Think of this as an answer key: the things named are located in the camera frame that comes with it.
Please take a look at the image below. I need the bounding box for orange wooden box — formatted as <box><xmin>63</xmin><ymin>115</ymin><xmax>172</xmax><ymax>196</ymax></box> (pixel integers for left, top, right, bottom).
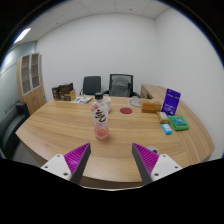
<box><xmin>140</xmin><ymin>99</ymin><xmax>163</xmax><ymax>114</ymax></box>

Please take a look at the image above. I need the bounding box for small blue box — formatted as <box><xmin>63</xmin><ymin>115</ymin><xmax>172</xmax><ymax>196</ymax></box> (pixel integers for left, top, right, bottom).
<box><xmin>161</xmin><ymin>123</ymin><xmax>173</xmax><ymax>136</ymax></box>

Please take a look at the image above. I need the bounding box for wooden cabinet with glass doors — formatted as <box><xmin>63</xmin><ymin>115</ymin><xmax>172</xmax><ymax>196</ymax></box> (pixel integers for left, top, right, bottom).
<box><xmin>16</xmin><ymin>52</ymin><xmax>46</xmax><ymax>116</ymax></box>

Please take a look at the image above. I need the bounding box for clear pink drink bottle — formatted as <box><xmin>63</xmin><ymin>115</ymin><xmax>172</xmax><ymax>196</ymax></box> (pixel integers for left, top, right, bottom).
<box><xmin>91</xmin><ymin>92</ymin><xmax>110</xmax><ymax>141</ymax></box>

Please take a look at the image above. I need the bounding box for purple standing sign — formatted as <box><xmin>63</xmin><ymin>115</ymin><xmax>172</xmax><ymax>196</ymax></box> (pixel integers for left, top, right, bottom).
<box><xmin>161</xmin><ymin>88</ymin><xmax>182</xmax><ymax>117</ymax></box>

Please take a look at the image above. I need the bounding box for flat round red coaster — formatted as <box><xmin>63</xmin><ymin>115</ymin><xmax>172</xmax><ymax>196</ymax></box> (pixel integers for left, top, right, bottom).
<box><xmin>119</xmin><ymin>106</ymin><xmax>134</xmax><ymax>115</ymax></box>

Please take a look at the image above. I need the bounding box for ceiling light panel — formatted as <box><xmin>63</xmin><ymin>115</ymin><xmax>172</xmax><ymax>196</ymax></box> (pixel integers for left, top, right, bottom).
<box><xmin>13</xmin><ymin>27</ymin><xmax>32</xmax><ymax>45</ymax></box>

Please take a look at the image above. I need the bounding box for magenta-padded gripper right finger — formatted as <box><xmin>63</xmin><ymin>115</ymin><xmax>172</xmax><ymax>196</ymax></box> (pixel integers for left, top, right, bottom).
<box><xmin>131</xmin><ymin>142</ymin><xmax>184</xmax><ymax>186</ymax></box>

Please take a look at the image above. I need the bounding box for wooden side desk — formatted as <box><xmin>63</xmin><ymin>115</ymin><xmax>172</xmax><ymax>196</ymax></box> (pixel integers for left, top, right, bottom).
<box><xmin>139</xmin><ymin>83</ymin><xmax>168</xmax><ymax>104</ymax></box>

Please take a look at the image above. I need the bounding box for small yellow box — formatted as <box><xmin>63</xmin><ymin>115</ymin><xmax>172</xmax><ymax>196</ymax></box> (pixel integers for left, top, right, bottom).
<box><xmin>156</xmin><ymin>111</ymin><xmax>170</xmax><ymax>124</ymax></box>

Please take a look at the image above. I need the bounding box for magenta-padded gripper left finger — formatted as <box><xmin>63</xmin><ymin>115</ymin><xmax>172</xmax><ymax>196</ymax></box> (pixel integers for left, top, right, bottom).
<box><xmin>40</xmin><ymin>142</ymin><xmax>92</xmax><ymax>185</ymax></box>

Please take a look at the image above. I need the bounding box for dark brown box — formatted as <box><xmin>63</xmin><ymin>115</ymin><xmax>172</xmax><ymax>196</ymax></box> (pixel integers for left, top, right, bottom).
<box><xmin>51</xmin><ymin>86</ymin><xmax>61</xmax><ymax>101</ymax></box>

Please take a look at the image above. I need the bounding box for white green printed leaflet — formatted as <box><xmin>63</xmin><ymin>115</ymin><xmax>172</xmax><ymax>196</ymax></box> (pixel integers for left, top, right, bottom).
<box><xmin>70</xmin><ymin>96</ymin><xmax>94</xmax><ymax>104</ymax></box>

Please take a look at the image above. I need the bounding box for flat green box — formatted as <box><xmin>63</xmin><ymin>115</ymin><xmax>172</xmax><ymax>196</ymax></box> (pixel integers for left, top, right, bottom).
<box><xmin>167</xmin><ymin>115</ymin><xmax>190</xmax><ymax>132</ymax></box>

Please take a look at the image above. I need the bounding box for grey mesh office chair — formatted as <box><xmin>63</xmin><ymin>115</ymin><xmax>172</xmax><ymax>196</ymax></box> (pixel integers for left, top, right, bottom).
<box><xmin>103</xmin><ymin>73</ymin><xmax>141</xmax><ymax>98</ymax></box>

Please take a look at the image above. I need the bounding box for tan cardboard box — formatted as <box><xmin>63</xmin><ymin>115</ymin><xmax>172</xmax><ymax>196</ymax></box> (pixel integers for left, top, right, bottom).
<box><xmin>59</xmin><ymin>89</ymin><xmax>77</xmax><ymax>102</ymax></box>

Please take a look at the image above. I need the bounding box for black office chair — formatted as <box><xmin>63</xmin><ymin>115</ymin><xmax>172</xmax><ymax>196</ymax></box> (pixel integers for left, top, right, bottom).
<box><xmin>79</xmin><ymin>75</ymin><xmax>102</xmax><ymax>96</ymax></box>

